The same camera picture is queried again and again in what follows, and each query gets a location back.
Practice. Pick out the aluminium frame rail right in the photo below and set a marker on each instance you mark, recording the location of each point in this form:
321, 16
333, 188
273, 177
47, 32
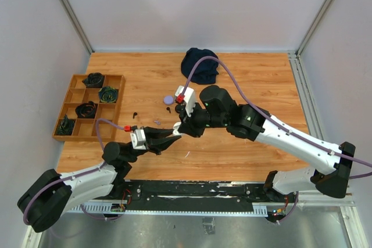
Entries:
314, 125

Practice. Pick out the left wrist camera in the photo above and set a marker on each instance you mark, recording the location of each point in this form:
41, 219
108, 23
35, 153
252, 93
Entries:
138, 139

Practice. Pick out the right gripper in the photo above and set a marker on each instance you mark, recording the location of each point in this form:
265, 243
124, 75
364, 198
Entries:
188, 125

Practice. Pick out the aluminium frame post left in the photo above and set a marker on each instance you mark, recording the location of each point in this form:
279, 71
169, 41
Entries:
76, 25

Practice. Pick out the white earbud case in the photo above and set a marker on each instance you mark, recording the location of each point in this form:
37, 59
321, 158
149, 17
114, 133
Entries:
176, 127

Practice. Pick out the rolled black tie top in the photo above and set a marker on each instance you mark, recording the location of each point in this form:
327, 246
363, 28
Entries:
94, 80

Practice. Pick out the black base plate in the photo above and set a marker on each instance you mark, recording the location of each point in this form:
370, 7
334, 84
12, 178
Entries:
187, 196

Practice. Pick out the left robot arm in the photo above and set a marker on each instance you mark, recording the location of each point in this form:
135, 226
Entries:
53, 193

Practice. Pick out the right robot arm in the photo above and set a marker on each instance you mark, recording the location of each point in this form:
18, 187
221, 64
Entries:
329, 164

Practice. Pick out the lavender earbud case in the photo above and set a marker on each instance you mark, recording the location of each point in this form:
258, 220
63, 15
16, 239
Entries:
168, 100

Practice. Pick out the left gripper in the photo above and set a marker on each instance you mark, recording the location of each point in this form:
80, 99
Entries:
158, 141

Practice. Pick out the dark navy crumpled cloth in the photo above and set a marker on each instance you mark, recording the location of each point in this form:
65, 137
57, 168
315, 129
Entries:
206, 72

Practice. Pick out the rolled green black tie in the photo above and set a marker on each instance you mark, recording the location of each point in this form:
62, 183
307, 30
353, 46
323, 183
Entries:
65, 126

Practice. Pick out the rolled black orange tie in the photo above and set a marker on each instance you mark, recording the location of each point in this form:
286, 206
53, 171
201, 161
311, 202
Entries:
86, 110

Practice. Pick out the black earbud case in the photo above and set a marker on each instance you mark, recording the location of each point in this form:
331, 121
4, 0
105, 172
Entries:
178, 108

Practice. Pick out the rolled green patterned tie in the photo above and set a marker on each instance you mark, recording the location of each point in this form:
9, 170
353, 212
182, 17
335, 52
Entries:
108, 94

